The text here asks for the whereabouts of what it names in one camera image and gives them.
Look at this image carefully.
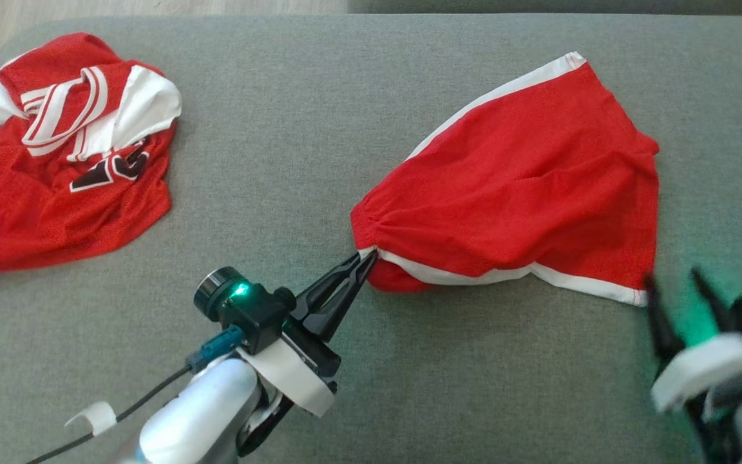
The white cable clip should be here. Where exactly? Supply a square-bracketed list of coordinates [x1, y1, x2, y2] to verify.
[65, 401, 118, 436]

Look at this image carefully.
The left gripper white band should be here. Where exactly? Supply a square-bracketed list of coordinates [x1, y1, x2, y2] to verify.
[236, 251, 379, 458]

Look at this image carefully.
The large grey sofa seat cushion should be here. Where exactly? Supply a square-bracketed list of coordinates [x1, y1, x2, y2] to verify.
[0, 14, 742, 464]

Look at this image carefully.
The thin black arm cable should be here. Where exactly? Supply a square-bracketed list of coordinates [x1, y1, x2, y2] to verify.
[25, 364, 193, 464]

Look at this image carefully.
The teal cable connector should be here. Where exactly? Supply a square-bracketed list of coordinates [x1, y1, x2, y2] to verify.
[185, 325, 246, 374]

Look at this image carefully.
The red white numbered jersey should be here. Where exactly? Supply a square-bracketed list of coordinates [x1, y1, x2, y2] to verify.
[0, 32, 183, 287]

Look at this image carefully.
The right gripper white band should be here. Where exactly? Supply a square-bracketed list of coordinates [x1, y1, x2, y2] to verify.
[643, 267, 742, 464]

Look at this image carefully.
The red shorts white trim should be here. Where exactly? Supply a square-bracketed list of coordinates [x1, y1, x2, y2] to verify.
[350, 52, 660, 307]

